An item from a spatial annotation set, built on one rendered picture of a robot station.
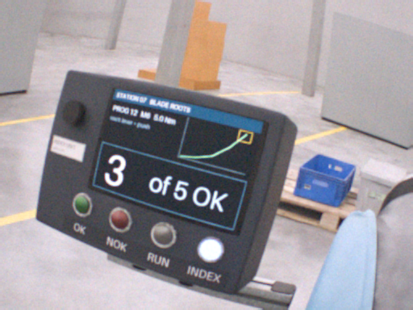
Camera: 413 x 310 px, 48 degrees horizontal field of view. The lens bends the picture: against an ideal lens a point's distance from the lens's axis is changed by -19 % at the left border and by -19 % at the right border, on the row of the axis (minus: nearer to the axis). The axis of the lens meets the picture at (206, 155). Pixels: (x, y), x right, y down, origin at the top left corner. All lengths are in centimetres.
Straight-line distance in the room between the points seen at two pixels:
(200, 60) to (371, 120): 302
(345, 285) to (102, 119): 41
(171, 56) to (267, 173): 630
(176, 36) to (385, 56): 344
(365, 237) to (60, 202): 43
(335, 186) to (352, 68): 467
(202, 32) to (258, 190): 832
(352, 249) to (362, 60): 811
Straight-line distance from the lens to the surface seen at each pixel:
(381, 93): 825
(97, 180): 57
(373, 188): 385
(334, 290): 22
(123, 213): 56
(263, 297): 61
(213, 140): 53
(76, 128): 59
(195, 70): 886
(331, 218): 384
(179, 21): 676
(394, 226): 25
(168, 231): 54
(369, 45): 830
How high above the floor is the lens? 134
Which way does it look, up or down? 15 degrees down
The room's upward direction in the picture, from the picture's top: 10 degrees clockwise
